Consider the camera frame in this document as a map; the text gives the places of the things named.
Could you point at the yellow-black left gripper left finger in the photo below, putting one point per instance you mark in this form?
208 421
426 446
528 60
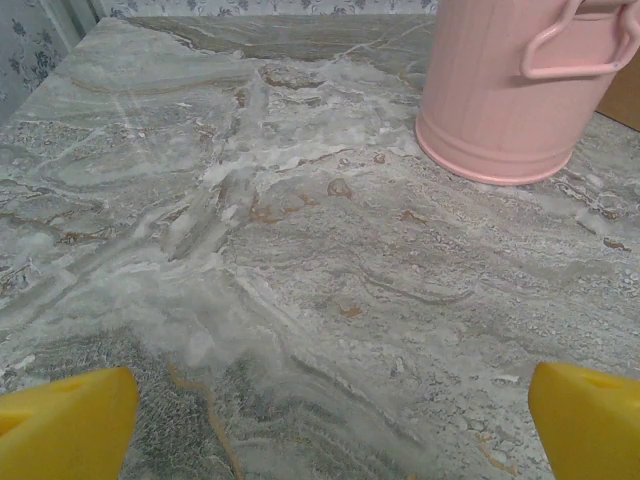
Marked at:
60 430

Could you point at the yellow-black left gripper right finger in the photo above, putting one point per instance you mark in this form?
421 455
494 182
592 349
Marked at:
595 430

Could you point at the pink ribbed metal cup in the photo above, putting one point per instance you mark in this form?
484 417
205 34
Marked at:
490 100

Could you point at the left aluminium frame post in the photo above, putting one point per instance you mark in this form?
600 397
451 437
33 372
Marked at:
82 20

